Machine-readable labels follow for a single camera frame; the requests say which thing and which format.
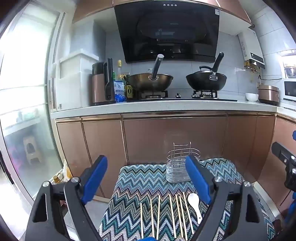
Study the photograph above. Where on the copper rice cooker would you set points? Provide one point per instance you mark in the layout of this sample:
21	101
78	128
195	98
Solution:
268	95

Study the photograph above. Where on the metal bowl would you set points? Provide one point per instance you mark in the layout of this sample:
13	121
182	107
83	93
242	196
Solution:
291	71

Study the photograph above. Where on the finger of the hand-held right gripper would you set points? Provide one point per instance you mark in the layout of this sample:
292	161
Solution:
283	154
294	135

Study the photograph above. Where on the white ceramic spoon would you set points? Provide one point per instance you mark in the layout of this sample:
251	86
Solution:
193	200

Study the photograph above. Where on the black wok lid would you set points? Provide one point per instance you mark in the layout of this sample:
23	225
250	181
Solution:
202	72

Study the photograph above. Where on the black wok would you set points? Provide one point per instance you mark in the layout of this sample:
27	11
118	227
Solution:
203	82

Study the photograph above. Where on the bronze wok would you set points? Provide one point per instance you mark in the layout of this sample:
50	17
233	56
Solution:
143	82

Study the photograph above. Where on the yellow cap oil jug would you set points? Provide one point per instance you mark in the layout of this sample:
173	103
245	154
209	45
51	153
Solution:
57	179

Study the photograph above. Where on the wooden chopstick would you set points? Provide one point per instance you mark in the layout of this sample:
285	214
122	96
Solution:
188	213
172	215
158	215
179	215
141	220
183	220
152	217

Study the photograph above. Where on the clear bottle yellow cap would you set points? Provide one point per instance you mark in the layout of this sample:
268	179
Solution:
119	71

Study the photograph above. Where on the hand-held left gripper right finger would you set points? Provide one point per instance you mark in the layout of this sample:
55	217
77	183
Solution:
197	178

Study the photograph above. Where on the person's right hand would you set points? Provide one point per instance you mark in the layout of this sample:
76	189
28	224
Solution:
292	212

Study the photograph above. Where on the black range hood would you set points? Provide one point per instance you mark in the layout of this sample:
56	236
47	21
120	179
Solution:
166	34

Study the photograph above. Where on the blue seasoning packet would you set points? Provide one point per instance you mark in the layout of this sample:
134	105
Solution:
119	91

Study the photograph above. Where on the white bowl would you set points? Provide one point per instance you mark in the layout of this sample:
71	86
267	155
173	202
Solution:
252	97

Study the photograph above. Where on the white water heater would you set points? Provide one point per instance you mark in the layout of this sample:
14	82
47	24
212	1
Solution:
251	48

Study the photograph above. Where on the dark olive oil bottle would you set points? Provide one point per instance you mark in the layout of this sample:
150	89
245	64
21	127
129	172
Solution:
129	92

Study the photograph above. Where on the beige plastic stool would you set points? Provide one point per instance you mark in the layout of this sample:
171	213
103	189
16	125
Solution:
32	149

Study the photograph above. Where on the glass sliding door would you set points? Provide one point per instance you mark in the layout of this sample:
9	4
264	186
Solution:
27	69

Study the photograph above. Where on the white microwave oven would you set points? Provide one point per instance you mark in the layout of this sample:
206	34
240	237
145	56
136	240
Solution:
290	89

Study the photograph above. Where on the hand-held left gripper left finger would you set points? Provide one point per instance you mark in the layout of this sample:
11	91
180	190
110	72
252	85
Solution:
94	178

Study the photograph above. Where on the zigzag knitted cloth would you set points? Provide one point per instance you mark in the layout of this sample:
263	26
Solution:
143	180

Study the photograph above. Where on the black gas stove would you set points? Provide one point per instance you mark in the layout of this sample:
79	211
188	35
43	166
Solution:
180	98

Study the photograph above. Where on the white plastic storage box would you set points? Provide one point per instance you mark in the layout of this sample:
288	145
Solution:
74	92

